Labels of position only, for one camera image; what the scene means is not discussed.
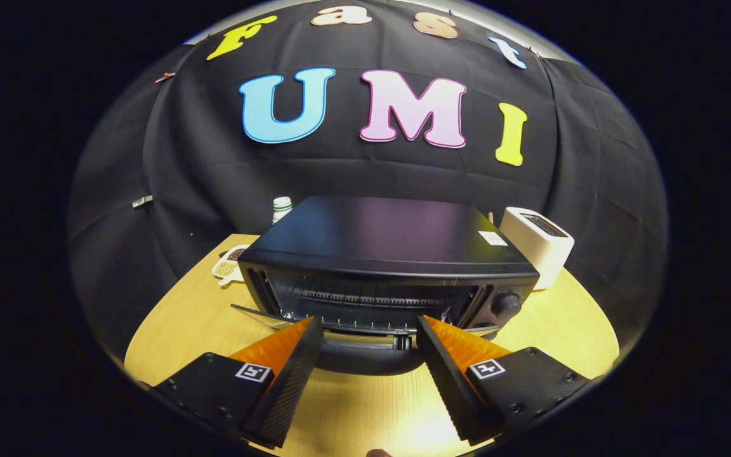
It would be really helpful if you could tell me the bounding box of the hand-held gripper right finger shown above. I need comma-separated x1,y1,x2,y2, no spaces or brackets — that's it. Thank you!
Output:
416,315,591,445

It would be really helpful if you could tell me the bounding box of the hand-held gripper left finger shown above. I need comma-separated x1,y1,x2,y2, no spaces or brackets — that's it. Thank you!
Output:
150,316,325,449

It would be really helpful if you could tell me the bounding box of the black toaster oven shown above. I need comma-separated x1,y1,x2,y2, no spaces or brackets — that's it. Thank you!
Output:
231,195,541,376

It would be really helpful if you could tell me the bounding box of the white toaster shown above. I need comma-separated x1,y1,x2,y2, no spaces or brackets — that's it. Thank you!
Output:
499,206,576,291

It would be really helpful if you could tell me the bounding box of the white divided snack dish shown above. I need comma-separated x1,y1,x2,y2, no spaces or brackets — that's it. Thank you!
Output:
212,245,251,286

